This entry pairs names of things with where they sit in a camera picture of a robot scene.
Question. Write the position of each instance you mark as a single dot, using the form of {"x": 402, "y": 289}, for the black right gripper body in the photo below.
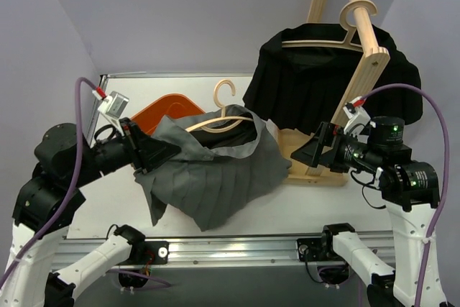
{"x": 333, "y": 147}

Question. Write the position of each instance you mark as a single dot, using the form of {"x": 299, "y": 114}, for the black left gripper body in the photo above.
{"x": 135, "y": 145}

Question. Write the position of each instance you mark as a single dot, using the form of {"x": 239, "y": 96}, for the grey pleated skirt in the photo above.
{"x": 214, "y": 175}

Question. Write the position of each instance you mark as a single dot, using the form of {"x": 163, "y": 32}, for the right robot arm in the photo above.
{"x": 410, "y": 193}

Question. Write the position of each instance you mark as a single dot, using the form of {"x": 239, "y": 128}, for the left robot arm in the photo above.
{"x": 47, "y": 203}

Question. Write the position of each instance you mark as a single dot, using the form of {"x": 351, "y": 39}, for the black pleated skirt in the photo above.
{"x": 298, "y": 88}

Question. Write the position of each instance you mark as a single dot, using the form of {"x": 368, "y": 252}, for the wooden hanger of black skirt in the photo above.
{"x": 345, "y": 30}

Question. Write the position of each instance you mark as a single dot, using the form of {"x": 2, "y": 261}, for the wooden clothes rack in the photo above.
{"x": 333, "y": 76}

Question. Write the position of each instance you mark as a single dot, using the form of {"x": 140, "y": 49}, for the orange plastic basket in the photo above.
{"x": 174, "y": 105}

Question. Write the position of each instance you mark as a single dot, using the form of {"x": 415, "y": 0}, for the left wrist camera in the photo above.
{"x": 112, "y": 107}

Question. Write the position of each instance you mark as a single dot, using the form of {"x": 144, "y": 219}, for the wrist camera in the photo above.
{"x": 358, "y": 118}
{"x": 112, "y": 107}

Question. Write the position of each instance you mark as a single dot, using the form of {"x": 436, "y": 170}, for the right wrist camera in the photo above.
{"x": 358, "y": 118}

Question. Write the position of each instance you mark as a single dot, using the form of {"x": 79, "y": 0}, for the aluminium rail table edge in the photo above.
{"x": 263, "y": 233}

